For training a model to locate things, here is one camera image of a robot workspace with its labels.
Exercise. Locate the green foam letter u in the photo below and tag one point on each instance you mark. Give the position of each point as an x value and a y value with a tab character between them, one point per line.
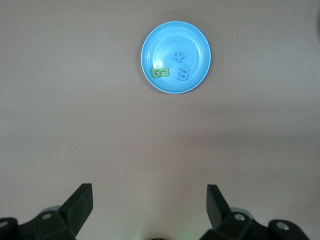
167	72

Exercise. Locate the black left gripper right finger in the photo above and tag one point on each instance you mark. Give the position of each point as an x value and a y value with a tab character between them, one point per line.
230	225

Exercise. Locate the blue foam letter m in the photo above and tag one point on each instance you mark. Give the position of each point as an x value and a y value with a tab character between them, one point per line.
183	74

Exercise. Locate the blue plate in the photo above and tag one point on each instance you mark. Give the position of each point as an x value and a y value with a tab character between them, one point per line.
162	40

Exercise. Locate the green foam letter p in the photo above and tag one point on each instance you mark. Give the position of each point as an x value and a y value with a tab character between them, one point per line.
153	72

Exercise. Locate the blue foam letter x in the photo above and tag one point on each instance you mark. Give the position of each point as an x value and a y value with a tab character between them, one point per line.
178	57

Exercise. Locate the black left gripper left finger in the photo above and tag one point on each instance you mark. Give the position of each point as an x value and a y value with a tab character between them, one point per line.
62	222

